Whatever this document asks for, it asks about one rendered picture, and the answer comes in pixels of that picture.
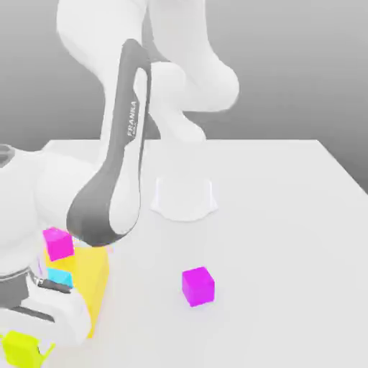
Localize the large yellow box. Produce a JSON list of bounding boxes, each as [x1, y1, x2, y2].
[[42, 243, 111, 339]]

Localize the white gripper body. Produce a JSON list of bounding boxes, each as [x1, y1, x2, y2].
[[0, 291, 93, 346]]

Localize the small lime cube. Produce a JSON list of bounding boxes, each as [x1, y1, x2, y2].
[[0, 330, 56, 368]]

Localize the small cyan cube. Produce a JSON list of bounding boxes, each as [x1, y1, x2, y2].
[[46, 267, 73, 289]]

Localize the small magenta cube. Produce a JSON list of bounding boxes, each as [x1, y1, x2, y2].
[[42, 226, 75, 262], [181, 266, 216, 308]]

